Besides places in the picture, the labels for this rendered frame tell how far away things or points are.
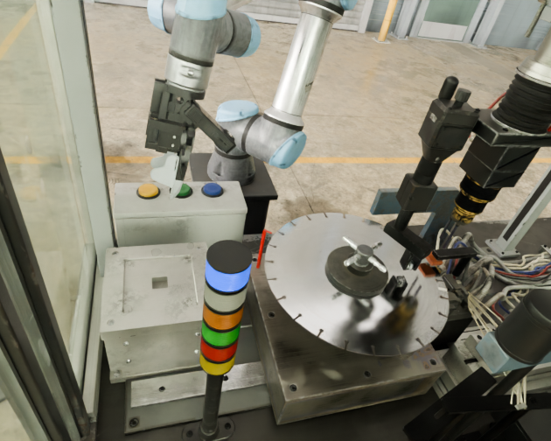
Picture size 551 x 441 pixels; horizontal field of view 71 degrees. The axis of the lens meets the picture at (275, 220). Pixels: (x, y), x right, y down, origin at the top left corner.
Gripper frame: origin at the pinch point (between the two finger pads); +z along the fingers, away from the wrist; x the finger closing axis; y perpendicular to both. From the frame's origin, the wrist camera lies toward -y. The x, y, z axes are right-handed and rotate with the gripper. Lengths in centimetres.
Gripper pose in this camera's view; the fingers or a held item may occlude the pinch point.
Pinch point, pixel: (176, 189)
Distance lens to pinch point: 79.3
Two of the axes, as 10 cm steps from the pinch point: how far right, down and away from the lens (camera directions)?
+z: -3.0, 8.4, 4.4
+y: -9.2, -1.4, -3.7
